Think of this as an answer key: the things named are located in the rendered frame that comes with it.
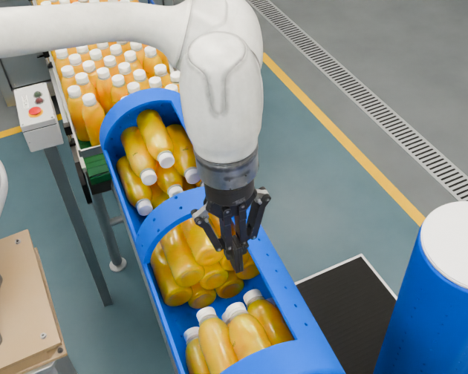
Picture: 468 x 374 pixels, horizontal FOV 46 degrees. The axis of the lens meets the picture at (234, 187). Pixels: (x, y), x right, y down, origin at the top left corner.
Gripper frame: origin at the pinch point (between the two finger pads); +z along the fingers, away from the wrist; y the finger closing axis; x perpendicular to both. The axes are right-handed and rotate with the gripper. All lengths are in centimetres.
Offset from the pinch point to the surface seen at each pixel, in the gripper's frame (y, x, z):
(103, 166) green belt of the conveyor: -16, 79, 42
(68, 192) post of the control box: -30, 91, 60
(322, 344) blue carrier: 10.0, -14.6, 14.2
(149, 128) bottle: -2, 58, 15
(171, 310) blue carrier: -12.0, 13.4, 31.2
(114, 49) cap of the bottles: -1, 113, 23
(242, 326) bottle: -1.6, -5.3, 14.7
